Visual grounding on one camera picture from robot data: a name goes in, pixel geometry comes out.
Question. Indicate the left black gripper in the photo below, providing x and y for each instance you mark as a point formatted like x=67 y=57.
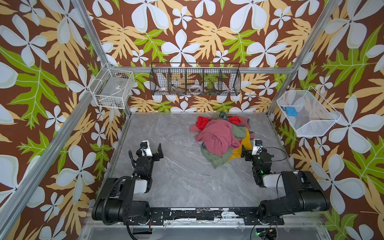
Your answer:
x=156 y=157

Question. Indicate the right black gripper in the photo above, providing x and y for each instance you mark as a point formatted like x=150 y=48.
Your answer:
x=255 y=156

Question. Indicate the olive green cloth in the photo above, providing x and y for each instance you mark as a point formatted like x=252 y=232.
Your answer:
x=239 y=132

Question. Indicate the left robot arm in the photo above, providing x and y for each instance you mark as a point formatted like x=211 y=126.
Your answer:
x=115 y=202

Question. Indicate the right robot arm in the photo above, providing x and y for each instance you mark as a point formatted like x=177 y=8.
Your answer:
x=297 y=192

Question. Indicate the dusty pink cloth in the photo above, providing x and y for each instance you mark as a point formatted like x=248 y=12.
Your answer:
x=218 y=136

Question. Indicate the red cloth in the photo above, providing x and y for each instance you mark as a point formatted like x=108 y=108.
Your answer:
x=202 y=122

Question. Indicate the blue object in basket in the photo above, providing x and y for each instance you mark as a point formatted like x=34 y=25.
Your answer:
x=291 y=111

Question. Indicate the white mesh basket right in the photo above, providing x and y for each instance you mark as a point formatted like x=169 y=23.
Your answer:
x=316 y=116

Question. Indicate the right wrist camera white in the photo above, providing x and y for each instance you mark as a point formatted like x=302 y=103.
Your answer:
x=257 y=147

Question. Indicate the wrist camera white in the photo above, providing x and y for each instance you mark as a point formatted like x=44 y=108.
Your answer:
x=145 y=149
x=257 y=147

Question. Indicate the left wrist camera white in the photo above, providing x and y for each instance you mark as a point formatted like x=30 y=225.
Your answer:
x=145 y=149

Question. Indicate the black mounting rail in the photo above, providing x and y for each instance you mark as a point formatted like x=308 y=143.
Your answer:
x=243 y=216

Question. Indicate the black wire basket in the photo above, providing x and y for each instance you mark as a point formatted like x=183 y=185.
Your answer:
x=207 y=79

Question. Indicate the white wire basket left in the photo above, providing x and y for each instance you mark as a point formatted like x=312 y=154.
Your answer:
x=111 y=87

